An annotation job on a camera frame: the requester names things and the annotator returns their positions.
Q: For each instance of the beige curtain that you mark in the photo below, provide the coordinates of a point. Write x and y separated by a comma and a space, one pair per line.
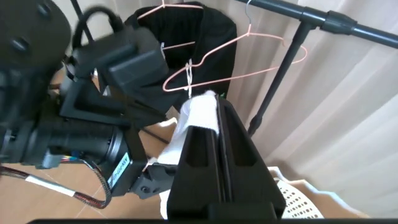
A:
342, 109

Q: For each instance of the white garment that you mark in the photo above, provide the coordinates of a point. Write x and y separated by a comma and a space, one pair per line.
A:
202, 109

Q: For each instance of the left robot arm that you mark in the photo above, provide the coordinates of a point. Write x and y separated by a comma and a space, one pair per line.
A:
31, 31

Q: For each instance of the white laundry basket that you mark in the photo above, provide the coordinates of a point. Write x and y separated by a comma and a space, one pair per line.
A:
295, 202

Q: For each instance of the black shorts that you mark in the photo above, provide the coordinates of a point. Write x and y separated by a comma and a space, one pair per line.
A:
214, 37

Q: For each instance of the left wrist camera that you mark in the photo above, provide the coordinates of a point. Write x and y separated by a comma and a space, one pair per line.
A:
133, 62

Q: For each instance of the pink clothes hanger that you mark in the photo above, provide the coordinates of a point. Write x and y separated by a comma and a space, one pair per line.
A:
183, 5
248, 31

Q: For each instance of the black clothes rack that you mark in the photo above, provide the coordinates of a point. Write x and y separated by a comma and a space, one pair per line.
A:
335, 21

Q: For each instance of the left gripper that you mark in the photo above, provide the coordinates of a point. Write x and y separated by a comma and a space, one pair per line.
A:
77, 143

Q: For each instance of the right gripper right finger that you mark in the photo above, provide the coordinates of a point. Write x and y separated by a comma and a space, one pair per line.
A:
255, 186

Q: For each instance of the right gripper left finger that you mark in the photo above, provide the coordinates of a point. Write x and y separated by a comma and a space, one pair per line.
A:
192, 186

